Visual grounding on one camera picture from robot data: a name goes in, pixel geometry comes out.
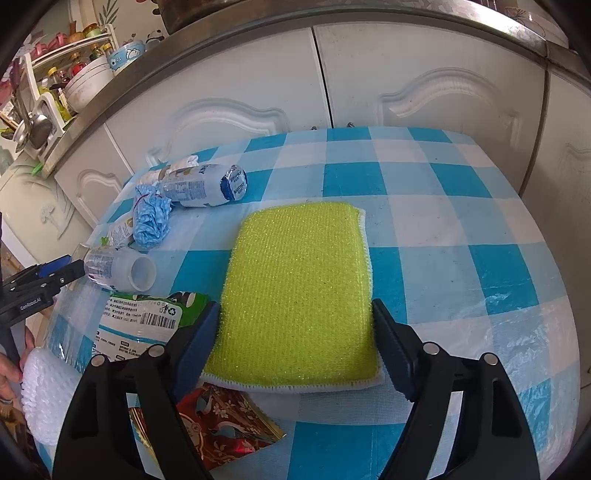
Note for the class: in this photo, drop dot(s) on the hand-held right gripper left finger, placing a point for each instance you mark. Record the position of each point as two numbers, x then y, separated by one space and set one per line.
198 350

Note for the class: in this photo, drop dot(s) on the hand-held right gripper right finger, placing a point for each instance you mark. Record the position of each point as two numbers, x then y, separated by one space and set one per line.
395 350

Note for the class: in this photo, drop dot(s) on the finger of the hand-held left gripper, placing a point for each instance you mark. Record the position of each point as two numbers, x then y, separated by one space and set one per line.
64 277
51 267

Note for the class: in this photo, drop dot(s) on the blue green snack packet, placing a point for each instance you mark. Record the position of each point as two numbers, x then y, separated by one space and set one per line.
138 323

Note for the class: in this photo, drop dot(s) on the white foam fruit net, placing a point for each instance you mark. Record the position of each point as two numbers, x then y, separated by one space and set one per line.
48 397

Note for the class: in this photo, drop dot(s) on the blue plastic bag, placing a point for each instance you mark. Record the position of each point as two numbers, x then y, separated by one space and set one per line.
150 217

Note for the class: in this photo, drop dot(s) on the yellow green scouring sponge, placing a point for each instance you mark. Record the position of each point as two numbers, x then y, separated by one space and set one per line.
295 295

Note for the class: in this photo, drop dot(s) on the white plastic bottle blue label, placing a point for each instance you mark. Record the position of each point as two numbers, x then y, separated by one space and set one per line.
203 187

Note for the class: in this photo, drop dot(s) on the wet wipes pack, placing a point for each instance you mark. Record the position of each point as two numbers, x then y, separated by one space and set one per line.
120 270

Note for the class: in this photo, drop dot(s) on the green cracker snack packet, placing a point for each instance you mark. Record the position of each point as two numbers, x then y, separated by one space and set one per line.
121 233

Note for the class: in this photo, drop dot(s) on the red snack packet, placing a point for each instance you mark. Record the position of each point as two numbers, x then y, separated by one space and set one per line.
221 429

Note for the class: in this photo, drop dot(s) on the white cabinet door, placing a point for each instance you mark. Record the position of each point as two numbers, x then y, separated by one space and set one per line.
568 184
92 184
207 83
438 60

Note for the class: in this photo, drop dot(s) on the green plastic clip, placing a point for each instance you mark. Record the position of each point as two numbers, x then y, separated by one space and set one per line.
37 170

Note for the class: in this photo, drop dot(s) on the blue checked tablecloth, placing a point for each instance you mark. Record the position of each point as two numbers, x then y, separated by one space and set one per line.
461 277

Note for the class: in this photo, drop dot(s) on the steel ladle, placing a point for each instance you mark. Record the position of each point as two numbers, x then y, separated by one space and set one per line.
39 131

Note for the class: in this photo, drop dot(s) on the white utensil rack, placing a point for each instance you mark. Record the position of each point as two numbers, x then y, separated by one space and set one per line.
44 104

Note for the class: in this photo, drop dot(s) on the white ceramic bowl stack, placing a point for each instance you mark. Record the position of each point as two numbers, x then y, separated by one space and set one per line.
87 83

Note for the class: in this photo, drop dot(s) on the steel kitchen countertop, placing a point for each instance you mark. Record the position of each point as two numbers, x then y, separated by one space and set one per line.
152 53

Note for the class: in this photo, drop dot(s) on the brass steamer pot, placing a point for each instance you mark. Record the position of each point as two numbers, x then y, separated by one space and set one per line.
175 18

